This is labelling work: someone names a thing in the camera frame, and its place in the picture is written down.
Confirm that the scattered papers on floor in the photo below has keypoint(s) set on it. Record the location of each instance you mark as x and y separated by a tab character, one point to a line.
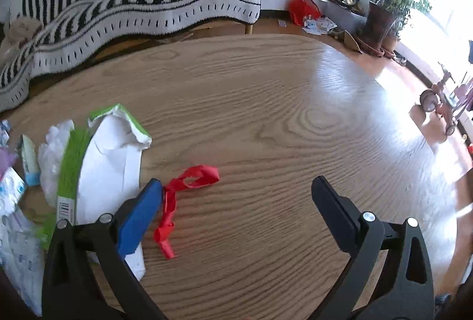
321	26

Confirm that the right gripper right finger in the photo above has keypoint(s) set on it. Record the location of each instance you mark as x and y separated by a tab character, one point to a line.
405	288

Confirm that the pink child tricycle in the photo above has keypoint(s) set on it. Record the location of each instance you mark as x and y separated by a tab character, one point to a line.
447	99

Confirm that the brown plush blanket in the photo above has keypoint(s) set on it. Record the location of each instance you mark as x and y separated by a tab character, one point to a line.
21	30

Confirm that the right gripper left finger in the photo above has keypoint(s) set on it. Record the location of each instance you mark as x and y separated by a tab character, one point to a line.
70	290

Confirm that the green blue snack wrapper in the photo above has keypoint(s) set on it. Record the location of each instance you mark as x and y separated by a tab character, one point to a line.
31	170

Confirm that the white tissue paper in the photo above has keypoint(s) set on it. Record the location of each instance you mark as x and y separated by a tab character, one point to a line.
50	157

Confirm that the red plastic bag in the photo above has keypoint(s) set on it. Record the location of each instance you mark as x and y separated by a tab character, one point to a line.
302	10

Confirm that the red ribbon strip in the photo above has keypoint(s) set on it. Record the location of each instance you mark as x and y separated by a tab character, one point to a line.
193	178

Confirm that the green white torn paper box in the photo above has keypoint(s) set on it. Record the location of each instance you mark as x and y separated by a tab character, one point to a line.
100	168

